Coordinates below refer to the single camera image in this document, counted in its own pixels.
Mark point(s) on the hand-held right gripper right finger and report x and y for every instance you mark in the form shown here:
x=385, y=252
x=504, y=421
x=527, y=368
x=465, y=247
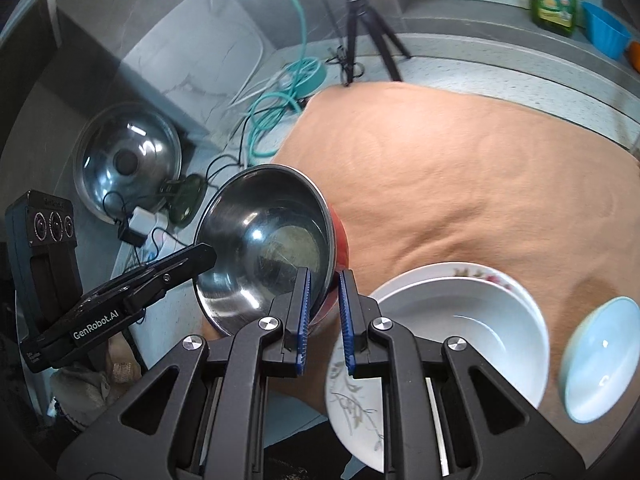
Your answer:
x=346, y=327

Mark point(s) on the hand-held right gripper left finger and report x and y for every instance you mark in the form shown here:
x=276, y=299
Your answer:
x=302, y=322

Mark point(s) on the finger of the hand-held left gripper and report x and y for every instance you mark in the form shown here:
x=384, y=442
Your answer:
x=190, y=260

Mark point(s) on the red bowl with steel inside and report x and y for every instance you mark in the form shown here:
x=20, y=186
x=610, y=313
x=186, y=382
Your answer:
x=260, y=230

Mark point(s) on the white plate with leaf print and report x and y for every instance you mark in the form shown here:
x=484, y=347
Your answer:
x=350, y=410

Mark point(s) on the plain white deep plate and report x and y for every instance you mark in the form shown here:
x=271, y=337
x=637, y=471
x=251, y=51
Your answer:
x=475, y=340

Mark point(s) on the floral plate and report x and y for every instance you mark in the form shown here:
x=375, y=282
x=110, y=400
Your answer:
x=480, y=272

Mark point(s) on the dark green glass dish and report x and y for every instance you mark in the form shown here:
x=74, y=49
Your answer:
x=187, y=200

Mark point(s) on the white power adapter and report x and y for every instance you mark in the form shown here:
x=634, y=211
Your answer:
x=142, y=221

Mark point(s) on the black power adapter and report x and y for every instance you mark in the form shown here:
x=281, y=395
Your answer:
x=131, y=235

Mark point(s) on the steel pot lid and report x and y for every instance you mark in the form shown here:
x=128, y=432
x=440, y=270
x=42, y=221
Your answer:
x=125, y=160

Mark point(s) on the beige sack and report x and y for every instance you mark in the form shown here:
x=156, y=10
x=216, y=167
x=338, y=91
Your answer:
x=95, y=385

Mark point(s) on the brown cloth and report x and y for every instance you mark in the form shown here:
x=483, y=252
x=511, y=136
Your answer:
x=450, y=170

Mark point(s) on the small pale green bowl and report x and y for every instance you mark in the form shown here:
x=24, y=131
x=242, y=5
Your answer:
x=595, y=360

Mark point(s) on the black tripod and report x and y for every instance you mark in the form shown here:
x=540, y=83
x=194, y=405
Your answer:
x=352, y=25

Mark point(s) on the blue plastic container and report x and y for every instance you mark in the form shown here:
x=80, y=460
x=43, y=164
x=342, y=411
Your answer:
x=605, y=30

